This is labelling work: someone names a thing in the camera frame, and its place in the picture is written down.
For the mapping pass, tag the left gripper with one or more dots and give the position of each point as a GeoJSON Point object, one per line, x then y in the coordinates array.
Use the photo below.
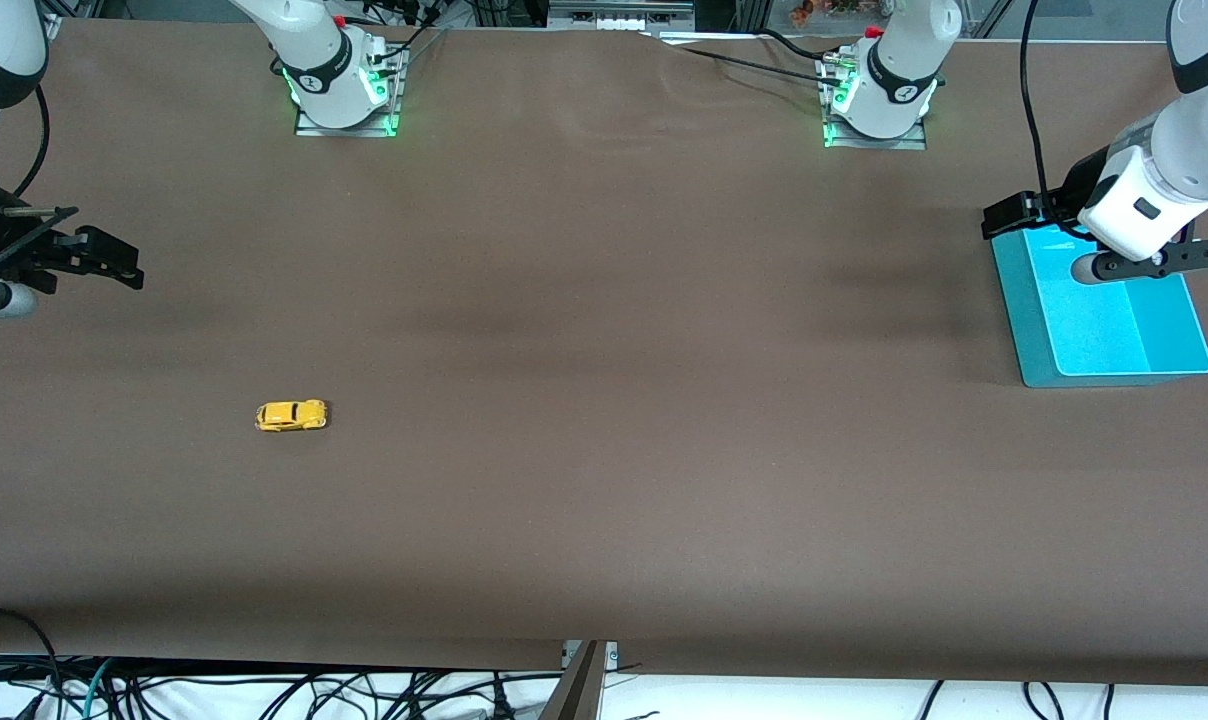
{"type": "Point", "coordinates": [1080, 186]}

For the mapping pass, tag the aluminium frame post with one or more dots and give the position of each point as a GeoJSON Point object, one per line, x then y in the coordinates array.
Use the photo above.
{"type": "Point", "coordinates": [754, 12]}

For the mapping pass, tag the orange background object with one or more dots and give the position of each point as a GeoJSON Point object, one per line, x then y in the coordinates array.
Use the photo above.
{"type": "Point", "coordinates": [804, 12]}

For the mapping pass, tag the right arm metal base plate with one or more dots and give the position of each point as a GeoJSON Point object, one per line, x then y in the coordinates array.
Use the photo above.
{"type": "Point", "coordinates": [309, 129]}

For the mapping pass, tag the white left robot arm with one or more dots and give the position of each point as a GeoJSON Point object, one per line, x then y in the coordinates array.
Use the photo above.
{"type": "Point", "coordinates": [899, 100]}

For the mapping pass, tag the brown table cover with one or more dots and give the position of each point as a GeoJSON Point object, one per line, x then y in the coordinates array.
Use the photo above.
{"type": "Point", "coordinates": [604, 350]}

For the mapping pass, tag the dark metal table strut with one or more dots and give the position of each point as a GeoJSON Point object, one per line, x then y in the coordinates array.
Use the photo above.
{"type": "Point", "coordinates": [579, 695]}

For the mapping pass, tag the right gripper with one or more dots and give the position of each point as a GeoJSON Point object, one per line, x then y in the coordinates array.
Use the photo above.
{"type": "Point", "coordinates": [12, 250]}

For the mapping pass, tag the white power strip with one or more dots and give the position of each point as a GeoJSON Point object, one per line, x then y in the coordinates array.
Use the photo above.
{"type": "Point", "coordinates": [619, 20]}

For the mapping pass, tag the teal plastic bin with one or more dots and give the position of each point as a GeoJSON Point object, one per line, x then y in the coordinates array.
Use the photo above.
{"type": "Point", "coordinates": [1104, 330]}

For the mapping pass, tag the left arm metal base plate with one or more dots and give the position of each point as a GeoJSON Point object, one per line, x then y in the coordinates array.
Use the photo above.
{"type": "Point", "coordinates": [904, 144]}

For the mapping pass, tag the silver metal bracket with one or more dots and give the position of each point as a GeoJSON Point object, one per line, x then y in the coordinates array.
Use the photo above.
{"type": "Point", "coordinates": [612, 655]}

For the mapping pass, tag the yellow beetle toy car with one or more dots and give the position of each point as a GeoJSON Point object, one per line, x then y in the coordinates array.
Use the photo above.
{"type": "Point", "coordinates": [289, 415]}

